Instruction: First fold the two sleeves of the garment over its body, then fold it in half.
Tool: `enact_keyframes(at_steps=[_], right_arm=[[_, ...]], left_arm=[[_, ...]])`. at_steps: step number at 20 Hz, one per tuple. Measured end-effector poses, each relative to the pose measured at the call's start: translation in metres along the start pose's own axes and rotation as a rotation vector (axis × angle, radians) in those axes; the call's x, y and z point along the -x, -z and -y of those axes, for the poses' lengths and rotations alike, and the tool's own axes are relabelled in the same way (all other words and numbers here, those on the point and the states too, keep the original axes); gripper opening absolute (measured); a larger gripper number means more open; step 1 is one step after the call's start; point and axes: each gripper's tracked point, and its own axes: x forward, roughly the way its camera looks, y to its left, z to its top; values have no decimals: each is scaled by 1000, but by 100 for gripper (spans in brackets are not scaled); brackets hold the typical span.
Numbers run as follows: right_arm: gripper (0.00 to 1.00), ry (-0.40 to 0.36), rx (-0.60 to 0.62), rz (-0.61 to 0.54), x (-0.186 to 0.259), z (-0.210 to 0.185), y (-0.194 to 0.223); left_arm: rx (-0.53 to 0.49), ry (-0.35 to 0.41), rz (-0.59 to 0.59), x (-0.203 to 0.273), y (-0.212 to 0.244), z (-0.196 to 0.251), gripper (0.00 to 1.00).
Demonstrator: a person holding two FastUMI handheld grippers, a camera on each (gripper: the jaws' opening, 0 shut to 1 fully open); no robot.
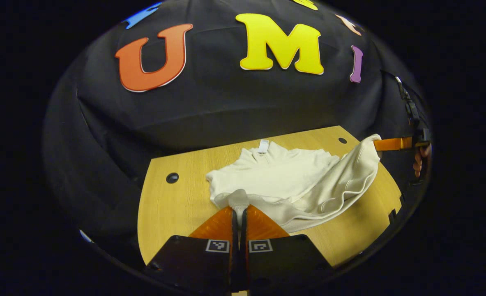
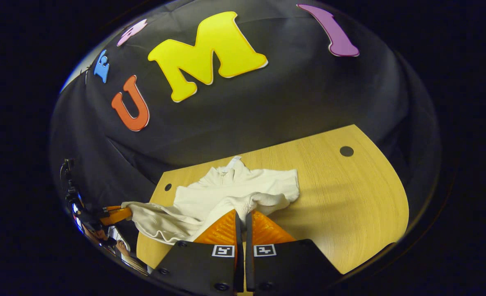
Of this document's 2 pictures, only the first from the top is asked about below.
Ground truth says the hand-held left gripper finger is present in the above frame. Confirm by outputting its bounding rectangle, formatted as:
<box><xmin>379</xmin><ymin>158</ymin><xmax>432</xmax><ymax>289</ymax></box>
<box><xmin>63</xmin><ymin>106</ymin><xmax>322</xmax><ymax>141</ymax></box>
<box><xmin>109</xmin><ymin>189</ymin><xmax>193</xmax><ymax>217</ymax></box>
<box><xmin>241</xmin><ymin>204</ymin><xmax>334</xmax><ymax>294</ymax></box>
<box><xmin>144</xmin><ymin>206</ymin><xmax>240</xmax><ymax>296</ymax></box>

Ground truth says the cream white sweater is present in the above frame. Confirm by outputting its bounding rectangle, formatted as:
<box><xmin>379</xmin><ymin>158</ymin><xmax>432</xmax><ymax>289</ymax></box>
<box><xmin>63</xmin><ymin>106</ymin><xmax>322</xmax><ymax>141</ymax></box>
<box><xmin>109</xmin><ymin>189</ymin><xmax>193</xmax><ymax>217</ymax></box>
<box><xmin>206</xmin><ymin>134</ymin><xmax>383</xmax><ymax>234</ymax></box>

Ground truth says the black backdrop cloth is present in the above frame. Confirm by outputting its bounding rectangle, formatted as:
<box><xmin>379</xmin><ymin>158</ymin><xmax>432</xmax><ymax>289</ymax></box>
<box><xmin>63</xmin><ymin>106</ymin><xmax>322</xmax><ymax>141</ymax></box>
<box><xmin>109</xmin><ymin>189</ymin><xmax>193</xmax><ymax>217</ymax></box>
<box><xmin>44</xmin><ymin>0</ymin><xmax>432</xmax><ymax>264</ymax></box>

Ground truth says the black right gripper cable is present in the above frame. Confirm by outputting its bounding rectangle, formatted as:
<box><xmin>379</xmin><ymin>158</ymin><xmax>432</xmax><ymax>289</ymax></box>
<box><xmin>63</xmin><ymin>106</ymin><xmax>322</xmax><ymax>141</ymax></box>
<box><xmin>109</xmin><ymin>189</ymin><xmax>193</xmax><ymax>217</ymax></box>
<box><xmin>380</xmin><ymin>69</ymin><xmax>430</xmax><ymax>124</ymax></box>

